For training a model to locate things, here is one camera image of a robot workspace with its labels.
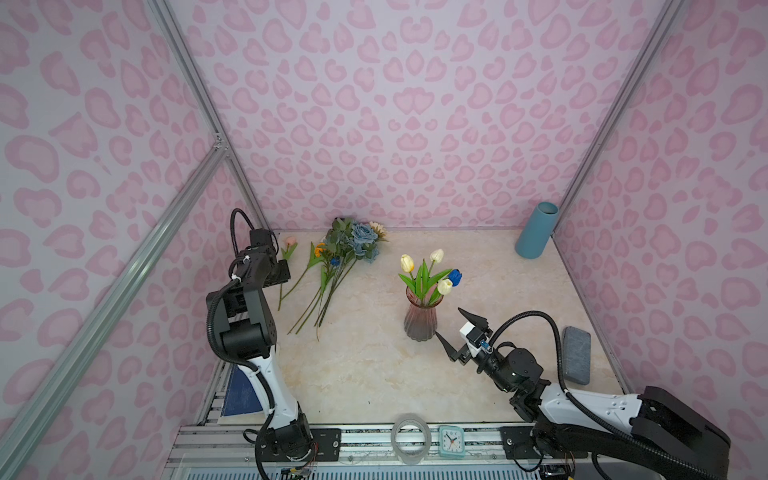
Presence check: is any pink tulip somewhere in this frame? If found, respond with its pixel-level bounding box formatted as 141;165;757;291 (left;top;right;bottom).
277;236;299;312

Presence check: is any red glass vase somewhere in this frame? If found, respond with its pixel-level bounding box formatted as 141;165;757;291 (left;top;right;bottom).
403;288;443;342

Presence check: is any blue tulip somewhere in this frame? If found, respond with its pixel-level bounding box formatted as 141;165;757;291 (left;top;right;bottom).
444;269;462;288

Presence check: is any orange flower stem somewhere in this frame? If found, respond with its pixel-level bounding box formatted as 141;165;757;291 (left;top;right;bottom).
279;243;336;334

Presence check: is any white tulip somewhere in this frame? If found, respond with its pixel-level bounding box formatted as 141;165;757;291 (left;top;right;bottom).
418;249;453;305

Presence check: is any yellow tulip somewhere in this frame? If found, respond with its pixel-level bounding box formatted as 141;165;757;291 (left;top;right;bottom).
399;254;423;300

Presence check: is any teal cylindrical vase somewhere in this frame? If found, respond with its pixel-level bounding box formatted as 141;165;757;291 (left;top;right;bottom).
515;202;559;259

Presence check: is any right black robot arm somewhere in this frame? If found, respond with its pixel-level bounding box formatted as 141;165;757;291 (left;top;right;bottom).
440;310;731;479

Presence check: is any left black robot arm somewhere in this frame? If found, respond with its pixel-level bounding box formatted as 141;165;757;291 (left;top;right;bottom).
206;208;317;479

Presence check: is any grey sponge block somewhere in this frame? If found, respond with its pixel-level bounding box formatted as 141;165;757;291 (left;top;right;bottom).
562;326;592;386

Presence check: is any small teal alarm clock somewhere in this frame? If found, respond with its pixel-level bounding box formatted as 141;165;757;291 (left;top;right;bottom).
438;425;466;459

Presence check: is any blue rose bouquet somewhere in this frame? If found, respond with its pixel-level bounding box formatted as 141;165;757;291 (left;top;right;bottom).
314;218;386;337

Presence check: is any clear tape roll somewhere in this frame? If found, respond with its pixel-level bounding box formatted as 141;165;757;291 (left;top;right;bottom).
390;413;432;465

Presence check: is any blue book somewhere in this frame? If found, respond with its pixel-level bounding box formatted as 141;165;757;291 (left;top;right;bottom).
221;366;263;417

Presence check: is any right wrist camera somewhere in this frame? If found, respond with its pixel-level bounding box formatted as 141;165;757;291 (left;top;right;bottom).
460;322;493;358

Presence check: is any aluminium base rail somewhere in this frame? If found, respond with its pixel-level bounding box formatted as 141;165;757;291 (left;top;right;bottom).
158;419;691;480

